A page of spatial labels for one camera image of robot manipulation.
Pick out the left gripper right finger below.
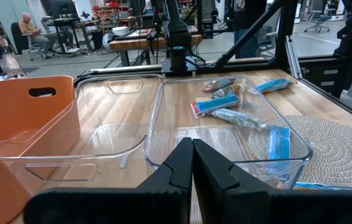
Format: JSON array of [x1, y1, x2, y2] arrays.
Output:
[[193, 139, 352, 224]]

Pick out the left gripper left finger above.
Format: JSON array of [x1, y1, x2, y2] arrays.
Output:
[[22, 137, 194, 224]]

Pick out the blue granola bar red ends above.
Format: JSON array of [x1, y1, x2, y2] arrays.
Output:
[[190, 94, 240, 119]]

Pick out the red green granola bar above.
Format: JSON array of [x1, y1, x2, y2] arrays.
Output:
[[210, 84, 241, 100]]

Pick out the blue granola bar orange end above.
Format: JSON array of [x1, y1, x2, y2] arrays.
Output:
[[255, 78, 297, 95]]

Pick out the green silver granola bar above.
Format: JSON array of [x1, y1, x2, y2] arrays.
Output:
[[210, 108, 267, 131]]

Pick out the clear plastic bin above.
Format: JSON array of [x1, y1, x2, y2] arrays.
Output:
[[0, 73, 164, 183], [144, 75, 313, 190]]

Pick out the black drawer cabinet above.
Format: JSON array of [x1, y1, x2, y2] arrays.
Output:
[[300, 57, 352, 98]]

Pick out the person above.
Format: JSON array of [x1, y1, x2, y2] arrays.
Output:
[[17, 12, 59, 59], [233, 0, 269, 60]]

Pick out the silver aluminium strut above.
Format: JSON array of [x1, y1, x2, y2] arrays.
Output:
[[284, 35, 303, 79]]

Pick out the wooden workbench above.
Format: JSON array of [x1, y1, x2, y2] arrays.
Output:
[[108, 33, 204, 68]]

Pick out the orange plastic bin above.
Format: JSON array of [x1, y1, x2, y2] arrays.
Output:
[[0, 75, 82, 224]]

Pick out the red parts shelf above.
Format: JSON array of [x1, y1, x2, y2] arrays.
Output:
[[92, 1, 133, 30]]

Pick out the grey office chair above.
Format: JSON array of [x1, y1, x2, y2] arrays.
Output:
[[303, 14, 333, 34]]

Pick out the black office chair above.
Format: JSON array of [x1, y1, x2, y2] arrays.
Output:
[[10, 21, 54, 62]]

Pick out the black monitor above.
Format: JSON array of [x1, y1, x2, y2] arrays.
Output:
[[40, 0, 78, 19]]

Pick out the round woven rope mat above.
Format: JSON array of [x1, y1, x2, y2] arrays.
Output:
[[247, 114, 352, 190]]

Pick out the black aluminium table frame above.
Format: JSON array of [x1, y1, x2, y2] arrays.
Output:
[[72, 0, 352, 128]]

